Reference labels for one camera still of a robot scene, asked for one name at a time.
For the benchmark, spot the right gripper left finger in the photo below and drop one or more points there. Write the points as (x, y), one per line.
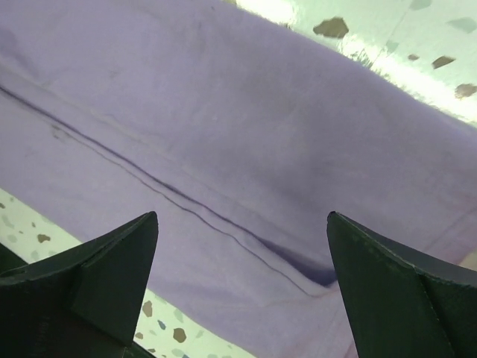
(82, 302)

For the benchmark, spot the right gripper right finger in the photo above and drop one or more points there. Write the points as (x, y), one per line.
(399, 301)

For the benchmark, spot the purple t shirt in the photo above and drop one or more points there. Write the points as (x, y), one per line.
(242, 136)

